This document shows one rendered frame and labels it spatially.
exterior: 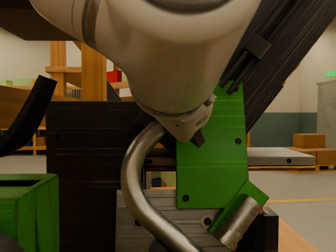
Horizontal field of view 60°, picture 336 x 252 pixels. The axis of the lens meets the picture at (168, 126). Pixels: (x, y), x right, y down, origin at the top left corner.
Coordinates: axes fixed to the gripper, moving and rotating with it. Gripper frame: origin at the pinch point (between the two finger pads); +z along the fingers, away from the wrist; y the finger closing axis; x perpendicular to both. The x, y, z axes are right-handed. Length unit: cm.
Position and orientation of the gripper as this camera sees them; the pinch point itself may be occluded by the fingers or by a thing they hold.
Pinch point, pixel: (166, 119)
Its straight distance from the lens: 44.6
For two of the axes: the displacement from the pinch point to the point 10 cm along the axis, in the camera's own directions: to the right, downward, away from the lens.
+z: -0.3, 2.3, 9.7
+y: -7.0, -7.0, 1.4
